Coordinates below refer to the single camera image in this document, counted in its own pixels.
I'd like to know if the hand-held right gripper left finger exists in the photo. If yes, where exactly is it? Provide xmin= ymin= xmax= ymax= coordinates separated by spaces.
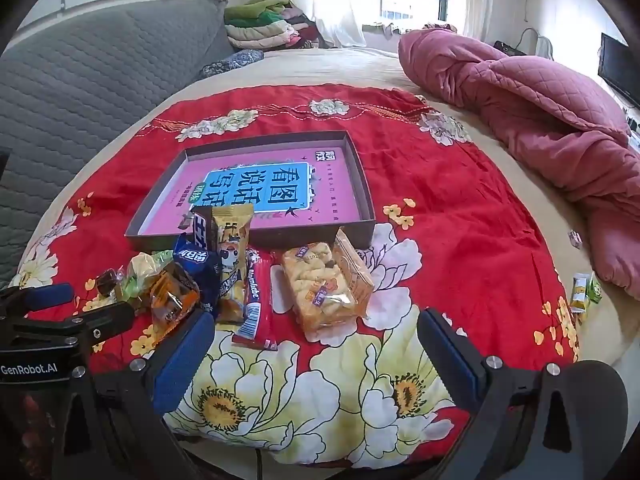
xmin=90 ymin=307 xmax=217 ymax=480

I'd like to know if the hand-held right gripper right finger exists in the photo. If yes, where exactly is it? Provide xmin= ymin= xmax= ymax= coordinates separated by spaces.
xmin=416 ymin=306 xmax=572 ymax=480

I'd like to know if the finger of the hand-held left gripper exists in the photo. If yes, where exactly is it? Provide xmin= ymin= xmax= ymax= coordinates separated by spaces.
xmin=0 ymin=301 xmax=137 ymax=357
xmin=0 ymin=282 xmax=76 ymax=317

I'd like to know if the green candy packet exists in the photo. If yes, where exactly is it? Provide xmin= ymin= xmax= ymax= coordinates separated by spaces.
xmin=125 ymin=250 xmax=176 ymax=307

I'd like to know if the orange snack packet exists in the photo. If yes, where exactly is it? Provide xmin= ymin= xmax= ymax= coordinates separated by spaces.
xmin=147 ymin=261 xmax=202 ymax=335

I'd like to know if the red wafer stick packet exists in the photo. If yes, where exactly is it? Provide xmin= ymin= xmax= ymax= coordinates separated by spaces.
xmin=231 ymin=249 xmax=279 ymax=352

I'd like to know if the blue cookie packet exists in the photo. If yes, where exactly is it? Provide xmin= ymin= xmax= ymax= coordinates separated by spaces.
xmin=172 ymin=234 xmax=224 ymax=319

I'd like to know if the yellow panda cake packet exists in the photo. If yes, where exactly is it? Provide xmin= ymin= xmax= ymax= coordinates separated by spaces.
xmin=210 ymin=205 xmax=252 ymax=326

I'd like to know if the peach biscuit packet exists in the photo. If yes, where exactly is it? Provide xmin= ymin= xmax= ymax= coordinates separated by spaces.
xmin=333 ymin=227 xmax=377 ymax=319

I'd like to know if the black snack bar packet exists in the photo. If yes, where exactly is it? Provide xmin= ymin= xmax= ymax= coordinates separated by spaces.
xmin=180 ymin=204 xmax=221 ymax=257

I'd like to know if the clear yellow cracker packet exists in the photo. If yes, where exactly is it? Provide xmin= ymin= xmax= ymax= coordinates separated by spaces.
xmin=280 ymin=241 xmax=369 ymax=342

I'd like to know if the grey shallow cardboard box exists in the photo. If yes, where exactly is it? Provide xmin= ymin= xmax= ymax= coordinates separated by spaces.
xmin=124 ymin=130 xmax=377 ymax=252

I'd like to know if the small yellow snack packet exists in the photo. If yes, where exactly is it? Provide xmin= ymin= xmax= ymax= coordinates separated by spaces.
xmin=569 ymin=272 xmax=593 ymax=314

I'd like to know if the red floral blanket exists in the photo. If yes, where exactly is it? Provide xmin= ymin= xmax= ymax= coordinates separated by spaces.
xmin=10 ymin=85 xmax=584 ymax=467

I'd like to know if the pink and blue book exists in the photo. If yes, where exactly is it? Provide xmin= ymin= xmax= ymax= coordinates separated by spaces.
xmin=137 ymin=147 xmax=364 ymax=237

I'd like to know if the grey quilted headboard cover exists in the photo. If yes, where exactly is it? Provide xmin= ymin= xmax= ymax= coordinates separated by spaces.
xmin=0 ymin=0 xmax=237 ymax=287

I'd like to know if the pink quilted comforter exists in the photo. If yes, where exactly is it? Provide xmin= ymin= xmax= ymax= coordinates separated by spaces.
xmin=398 ymin=27 xmax=640 ymax=302

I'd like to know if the blue patterned cloth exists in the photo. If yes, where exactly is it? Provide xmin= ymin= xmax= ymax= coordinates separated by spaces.
xmin=199 ymin=48 xmax=266 ymax=81

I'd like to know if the black bag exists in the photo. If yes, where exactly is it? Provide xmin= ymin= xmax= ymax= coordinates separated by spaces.
xmin=493 ymin=39 xmax=527 ymax=58

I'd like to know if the stack of folded clothes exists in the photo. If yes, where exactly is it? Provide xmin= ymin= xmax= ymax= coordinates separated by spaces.
xmin=223 ymin=0 xmax=327 ymax=52

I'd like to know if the black television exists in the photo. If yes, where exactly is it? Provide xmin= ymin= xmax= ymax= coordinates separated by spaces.
xmin=597 ymin=32 xmax=640 ymax=109

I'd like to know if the white metal chair frame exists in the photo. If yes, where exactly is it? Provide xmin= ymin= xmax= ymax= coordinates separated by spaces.
xmin=516 ymin=26 xmax=557 ymax=59

